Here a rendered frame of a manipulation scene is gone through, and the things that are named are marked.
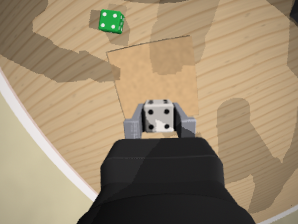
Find green die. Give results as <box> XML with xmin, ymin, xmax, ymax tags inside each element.
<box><xmin>98</xmin><ymin>9</ymin><xmax>125</xmax><ymax>34</ymax></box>

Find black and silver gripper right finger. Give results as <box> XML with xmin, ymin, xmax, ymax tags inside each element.
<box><xmin>173</xmin><ymin>102</ymin><xmax>196</xmax><ymax>138</ymax></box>

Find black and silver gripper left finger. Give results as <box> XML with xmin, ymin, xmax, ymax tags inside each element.
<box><xmin>123</xmin><ymin>103</ymin><xmax>145</xmax><ymax>139</ymax></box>

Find white die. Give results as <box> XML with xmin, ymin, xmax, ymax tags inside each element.
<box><xmin>143</xmin><ymin>99</ymin><xmax>174</xmax><ymax>133</ymax></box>

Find tan square mat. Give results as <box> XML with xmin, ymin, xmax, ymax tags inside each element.
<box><xmin>107</xmin><ymin>36</ymin><xmax>199</xmax><ymax>119</ymax></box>

